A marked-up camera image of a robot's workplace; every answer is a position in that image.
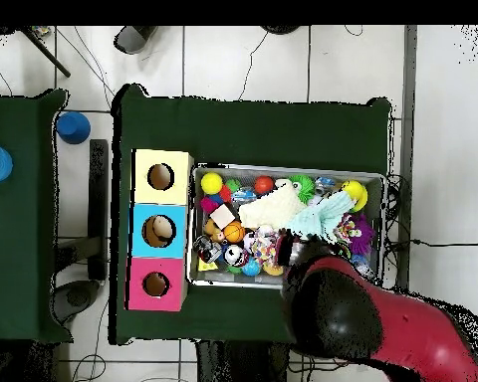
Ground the plain yellow ball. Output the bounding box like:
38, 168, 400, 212
199, 171, 224, 196

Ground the black upright panel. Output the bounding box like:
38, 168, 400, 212
87, 138, 110, 282

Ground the colourful paper wad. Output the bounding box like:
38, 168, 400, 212
244, 226, 282, 266

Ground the small orange basketball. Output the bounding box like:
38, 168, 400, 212
223, 220, 247, 245

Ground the blue plastic cup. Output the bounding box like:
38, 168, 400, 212
56, 110, 92, 145

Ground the red orange ball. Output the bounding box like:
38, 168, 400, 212
254, 175, 275, 195

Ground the green furry toy with eyes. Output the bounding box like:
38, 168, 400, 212
288, 173, 317, 204

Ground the wooden box with three holes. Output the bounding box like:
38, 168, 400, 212
124, 148, 195, 312

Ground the black tripod leg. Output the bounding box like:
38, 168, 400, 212
21, 27, 72, 78

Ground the dark stand base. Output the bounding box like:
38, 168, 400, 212
51, 278, 104, 324

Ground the brown plush dog toy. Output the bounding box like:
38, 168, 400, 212
202, 217, 227, 244

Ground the silver wire mesh bin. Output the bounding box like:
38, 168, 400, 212
186, 160, 387, 295

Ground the black red crushed soda can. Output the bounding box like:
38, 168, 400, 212
192, 235, 223, 264

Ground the black power cable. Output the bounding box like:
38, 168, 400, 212
383, 237, 478, 251

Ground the thin black floor cable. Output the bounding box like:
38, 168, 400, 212
237, 31, 270, 100

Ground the yellow smiley ball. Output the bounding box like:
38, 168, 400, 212
340, 179, 369, 213

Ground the cream waffle cloth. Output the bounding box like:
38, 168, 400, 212
237, 184, 309, 231

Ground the black round base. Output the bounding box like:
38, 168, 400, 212
260, 26, 300, 36

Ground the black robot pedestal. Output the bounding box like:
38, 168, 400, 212
194, 339, 292, 382

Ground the wooden cube block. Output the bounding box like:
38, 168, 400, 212
209, 203, 237, 231

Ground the dark green side table cloth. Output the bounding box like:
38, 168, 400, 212
0, 89, 73, 343

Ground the mint green cloth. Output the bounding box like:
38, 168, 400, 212
285, 190, 357, 245

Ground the person's foot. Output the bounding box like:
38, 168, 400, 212
114, 26, 152, 56

